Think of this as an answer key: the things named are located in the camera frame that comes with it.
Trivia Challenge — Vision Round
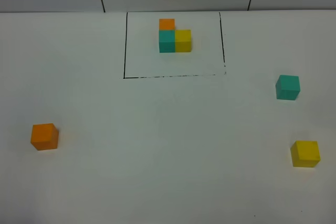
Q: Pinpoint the orange template block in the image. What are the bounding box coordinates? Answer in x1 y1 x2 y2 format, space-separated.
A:
159 18 175 30

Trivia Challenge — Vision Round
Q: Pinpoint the teal template block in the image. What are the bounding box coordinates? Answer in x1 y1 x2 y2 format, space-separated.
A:
159 30 175 53

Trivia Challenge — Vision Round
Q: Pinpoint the yellow template block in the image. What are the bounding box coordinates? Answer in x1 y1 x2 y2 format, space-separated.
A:
175 29 192 52

